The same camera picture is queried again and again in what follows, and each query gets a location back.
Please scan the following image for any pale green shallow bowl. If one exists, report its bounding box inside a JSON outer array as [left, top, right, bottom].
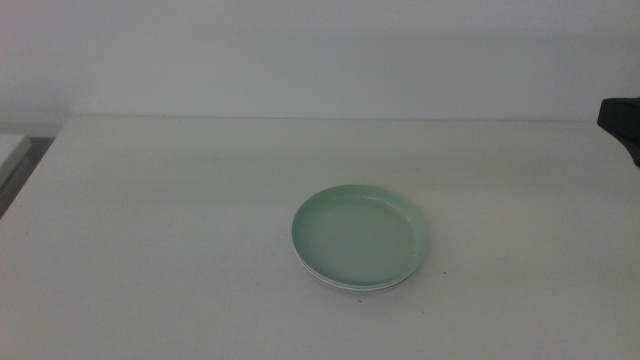
[[290, 183, 430, 291]]

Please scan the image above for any white shallow bowl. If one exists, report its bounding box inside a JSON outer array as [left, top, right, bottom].
[[295, 254, 424, 293]]

